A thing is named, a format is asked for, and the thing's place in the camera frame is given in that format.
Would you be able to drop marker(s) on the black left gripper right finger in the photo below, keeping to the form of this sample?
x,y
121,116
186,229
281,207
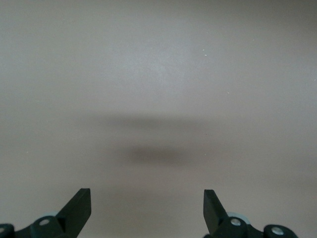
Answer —
x,y
214,215

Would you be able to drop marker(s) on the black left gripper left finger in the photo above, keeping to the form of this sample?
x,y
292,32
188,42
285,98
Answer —
x,y
74,215

